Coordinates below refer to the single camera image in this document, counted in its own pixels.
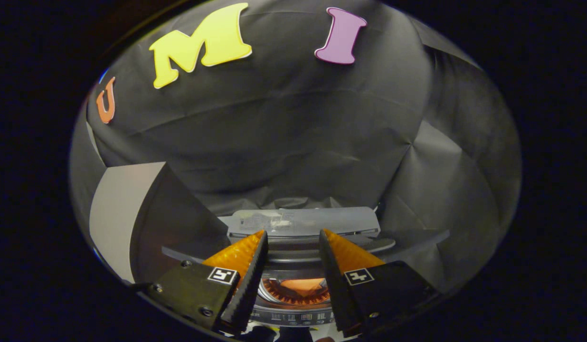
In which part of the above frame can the dark washing machine lid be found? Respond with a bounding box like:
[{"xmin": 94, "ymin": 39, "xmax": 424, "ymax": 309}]
[{"xmin": 161, "ymin": 207, "xmax": 451, "ymax": 266}]

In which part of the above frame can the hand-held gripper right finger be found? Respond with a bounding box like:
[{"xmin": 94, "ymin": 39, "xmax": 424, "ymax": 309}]
[{"xmin": 319, "ymin": 228, "xmax": 439, "ymax": 335}]

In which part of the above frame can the yellow polo shirt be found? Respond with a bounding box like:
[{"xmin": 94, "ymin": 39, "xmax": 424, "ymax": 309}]
[{"xmin": 263, "ymin": 278, "xmax": 330, "ymax": 304}]

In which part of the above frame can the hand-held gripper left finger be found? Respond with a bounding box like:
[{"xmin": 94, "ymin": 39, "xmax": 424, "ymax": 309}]
[{"xmin": 149, "ymin": 230, "xmax": 269, "ymax": 333}]

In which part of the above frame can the white cabinet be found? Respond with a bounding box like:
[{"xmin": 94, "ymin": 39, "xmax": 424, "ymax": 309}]
[{"xmin": 89, "ymin": 161, "xmax": 230, "ymax": 285}]

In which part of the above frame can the grey washing machine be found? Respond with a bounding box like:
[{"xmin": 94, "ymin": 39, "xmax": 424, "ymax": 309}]
[{"xmin": 248, "ymin": 266, "xmax": 341, "ymax": 328}]

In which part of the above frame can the black backdrop cloth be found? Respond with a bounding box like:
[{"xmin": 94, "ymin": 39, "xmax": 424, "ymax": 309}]
[{"xmin": 68, "ymin": 0, "xmax": 522, "ymax": 290}]

